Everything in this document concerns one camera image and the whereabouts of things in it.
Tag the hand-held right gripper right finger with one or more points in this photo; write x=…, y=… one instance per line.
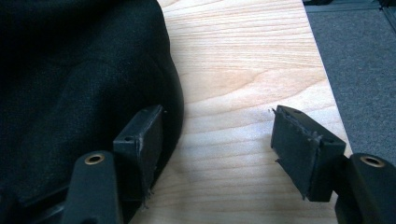
x=308, y=155

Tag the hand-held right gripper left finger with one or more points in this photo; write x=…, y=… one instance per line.
x=137, y=152

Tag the black cloth garment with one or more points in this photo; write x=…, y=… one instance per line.
x=77, y=87

